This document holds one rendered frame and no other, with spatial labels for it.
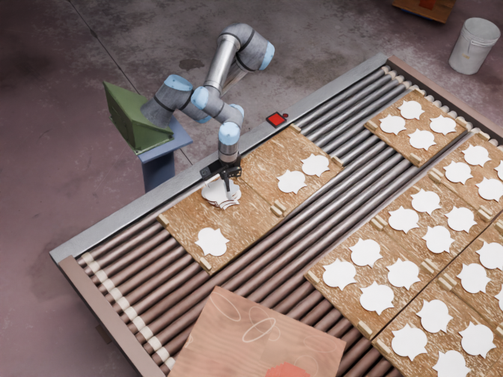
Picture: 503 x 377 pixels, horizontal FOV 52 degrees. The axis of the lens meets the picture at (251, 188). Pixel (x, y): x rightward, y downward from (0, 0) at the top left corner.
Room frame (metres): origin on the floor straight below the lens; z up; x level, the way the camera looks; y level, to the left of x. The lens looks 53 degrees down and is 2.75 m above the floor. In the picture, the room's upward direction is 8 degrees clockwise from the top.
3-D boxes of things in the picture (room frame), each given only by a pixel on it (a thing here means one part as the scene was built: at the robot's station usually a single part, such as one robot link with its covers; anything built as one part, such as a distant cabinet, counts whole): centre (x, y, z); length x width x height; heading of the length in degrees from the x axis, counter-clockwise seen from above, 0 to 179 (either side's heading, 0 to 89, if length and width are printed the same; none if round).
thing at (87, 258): (1.63, -0.02, 0.90); 1.95 x 0.05 x 0.05; 138
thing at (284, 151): (1.51, -0.15, 0.93); 0.41 x 0.35 x 0.02; 141
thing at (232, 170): (1.31, 0.10, 1.15); 0.09 x 0.08 x 0.12; 121
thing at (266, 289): (1.27, -0.43, 0.90); 1.95 x 0.05 x 0.05; 138
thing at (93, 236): (1.68, 0.04, 0.89); 2.08 x 0.09 x 0.06; 138
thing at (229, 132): (1.31, 0.11, 1.31); 0.09 x 0.08 x 0.11; 178
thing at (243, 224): (1.19, 0.11, 0.93); 0.41 x 0.35 x 0.02; 139
